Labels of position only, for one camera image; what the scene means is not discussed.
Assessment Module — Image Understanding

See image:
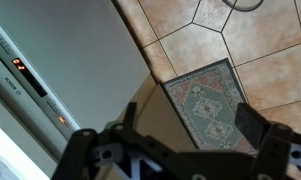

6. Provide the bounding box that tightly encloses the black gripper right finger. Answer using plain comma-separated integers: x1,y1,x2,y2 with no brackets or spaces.
235,103,301,180

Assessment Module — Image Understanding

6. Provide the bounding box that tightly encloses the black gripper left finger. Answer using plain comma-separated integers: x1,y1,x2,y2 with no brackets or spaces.
52,102,137,180

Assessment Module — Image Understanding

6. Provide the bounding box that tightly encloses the patterned floor rug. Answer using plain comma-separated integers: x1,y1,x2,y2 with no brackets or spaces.
162,58,256,154

